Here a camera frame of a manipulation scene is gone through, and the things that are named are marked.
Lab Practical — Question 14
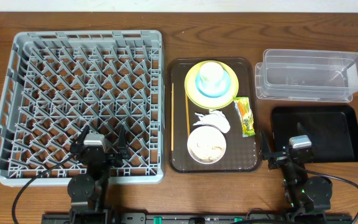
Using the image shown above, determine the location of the yellow plate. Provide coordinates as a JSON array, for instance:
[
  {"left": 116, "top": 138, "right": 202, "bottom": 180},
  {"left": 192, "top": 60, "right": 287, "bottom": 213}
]
[{"left": 185, "top": 60, "right": 239, "bottom": 110}]

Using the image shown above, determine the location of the crumpled white tissue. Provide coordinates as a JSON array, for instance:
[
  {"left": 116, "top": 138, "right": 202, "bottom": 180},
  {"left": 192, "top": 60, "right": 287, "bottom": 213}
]
[{"left": 193, "top": 110, "right": 231, "bottom": 133}]

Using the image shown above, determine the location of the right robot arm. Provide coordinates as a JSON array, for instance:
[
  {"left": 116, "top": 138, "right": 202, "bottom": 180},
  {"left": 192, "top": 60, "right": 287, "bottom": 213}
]
[{"left": 260, "top": 123, "right": 333, "bottom": 223}]

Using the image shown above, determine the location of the black tray bin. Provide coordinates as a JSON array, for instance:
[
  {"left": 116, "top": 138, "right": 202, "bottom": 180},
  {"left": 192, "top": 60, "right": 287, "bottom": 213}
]
[{"left": 272, "top": 105, "right": 358, "bottom": 163}]

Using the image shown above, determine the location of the grey dishwasher rack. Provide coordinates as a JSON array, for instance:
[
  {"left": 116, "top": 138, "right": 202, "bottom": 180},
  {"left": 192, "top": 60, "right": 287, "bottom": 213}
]
[{"left": 0, "top": 30, "right": 165, "bottom": 187}]

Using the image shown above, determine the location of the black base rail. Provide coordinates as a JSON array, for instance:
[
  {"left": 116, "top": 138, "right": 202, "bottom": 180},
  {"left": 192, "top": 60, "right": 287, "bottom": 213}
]
[{"left": 41, "top": 212, "right": 353, "bottom": 224}]

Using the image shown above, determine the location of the dark brown serving tray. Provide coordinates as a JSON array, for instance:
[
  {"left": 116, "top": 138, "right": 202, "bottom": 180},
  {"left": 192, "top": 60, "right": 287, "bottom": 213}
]
[{"left": 168, "top": 57, "right": 261, "bottom": 173}]

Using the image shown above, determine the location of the white cup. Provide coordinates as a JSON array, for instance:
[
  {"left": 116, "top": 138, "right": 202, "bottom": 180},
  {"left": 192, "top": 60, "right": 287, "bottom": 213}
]
[{"left": 199, "top": 62, "right": 224, "bottom": 88}]

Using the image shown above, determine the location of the yellow green snack wrapper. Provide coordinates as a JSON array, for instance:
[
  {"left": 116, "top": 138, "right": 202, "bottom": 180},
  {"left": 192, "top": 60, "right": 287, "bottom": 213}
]
[{"left": 234, "top": 97, "right": 255, "bottom": 138}]

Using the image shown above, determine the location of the clear plastic container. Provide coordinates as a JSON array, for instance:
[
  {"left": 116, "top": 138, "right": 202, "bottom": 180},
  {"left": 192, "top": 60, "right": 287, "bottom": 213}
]
[{"left": 255, "top": 49, "right": 358, "bottom": 103}]

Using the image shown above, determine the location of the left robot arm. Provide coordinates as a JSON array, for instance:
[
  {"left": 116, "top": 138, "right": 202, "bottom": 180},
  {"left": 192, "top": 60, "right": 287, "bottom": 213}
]
[{"left": 67, "top": 126, "right": 129, "bottom": 224}]

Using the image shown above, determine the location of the white bowl with food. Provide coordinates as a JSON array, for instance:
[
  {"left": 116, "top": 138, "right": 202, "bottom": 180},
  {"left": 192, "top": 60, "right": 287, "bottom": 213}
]
[{"left": 186, "top": 126, "right": 227, "bottom": 165}]

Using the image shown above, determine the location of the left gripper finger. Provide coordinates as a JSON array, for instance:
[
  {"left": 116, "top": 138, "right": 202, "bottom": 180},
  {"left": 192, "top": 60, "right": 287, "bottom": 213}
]
[
  {"left": 117, "top": 124, "right": 127, "bottom": 154},
  {"left": 73, "top": 126, "right": 90, "bottom": 146}
]

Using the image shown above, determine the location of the light blue bowl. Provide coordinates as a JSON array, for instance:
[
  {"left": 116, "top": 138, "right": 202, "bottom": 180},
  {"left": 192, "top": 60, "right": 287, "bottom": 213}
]
[{"left": 195, "top": 71, "right": 231, "bottom": 98}]

